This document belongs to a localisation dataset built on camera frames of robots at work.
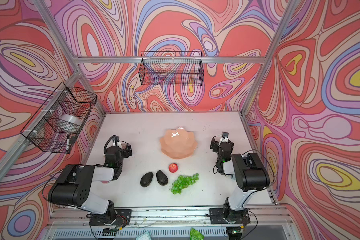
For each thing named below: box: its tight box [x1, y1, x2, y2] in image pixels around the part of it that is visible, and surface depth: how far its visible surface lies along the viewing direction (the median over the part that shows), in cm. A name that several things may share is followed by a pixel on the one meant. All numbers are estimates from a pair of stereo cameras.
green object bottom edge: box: [189, 227, 205, 240], surface depth 70 cm
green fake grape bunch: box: [171, 173, 199, 195], surface depth 82 cm
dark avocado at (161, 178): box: [156, 170, 169, 186], surface depth 84 cm
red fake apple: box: [168, 163, 179, 173], surface depth 89 cm
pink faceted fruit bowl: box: [159, 127, 198, 160], surface depth 103 cm
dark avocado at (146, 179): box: [140, 172, 154, 188], surface depth 84 cm
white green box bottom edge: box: [136, 231, 152, 240], surface depth 68 cm
